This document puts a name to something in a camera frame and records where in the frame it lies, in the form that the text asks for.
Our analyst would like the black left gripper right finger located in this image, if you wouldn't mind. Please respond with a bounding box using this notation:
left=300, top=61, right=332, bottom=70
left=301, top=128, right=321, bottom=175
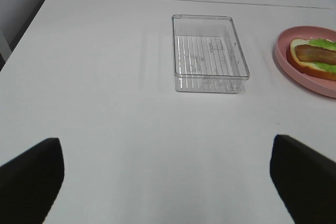
left=269, top=134, right=335, bottom=223

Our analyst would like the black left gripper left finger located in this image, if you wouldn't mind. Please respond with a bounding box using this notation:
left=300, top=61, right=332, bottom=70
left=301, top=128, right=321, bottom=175
left=1, top=138, right=65, bottom=223

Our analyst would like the bread slice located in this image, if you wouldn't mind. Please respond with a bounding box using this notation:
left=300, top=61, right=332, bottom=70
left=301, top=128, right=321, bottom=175
left=287, top=38, right=335, bottom=81

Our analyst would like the bacon strip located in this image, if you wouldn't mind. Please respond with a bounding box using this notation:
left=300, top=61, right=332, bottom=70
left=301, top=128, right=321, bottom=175
left=294, top=44, right=335, bottom=65

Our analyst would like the green lettuce leaf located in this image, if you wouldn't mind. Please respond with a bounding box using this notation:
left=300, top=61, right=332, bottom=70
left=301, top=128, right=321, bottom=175
left=308, top=38, right=336, bottom=73

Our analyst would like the pink round plate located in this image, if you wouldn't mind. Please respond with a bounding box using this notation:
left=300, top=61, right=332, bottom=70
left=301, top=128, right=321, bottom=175
left=274, top=26, right=335, bottom=98

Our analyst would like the clear left plastic tray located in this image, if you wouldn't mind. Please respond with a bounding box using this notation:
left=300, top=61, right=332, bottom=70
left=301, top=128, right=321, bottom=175
left=172, top=15, right=250, bottom=93

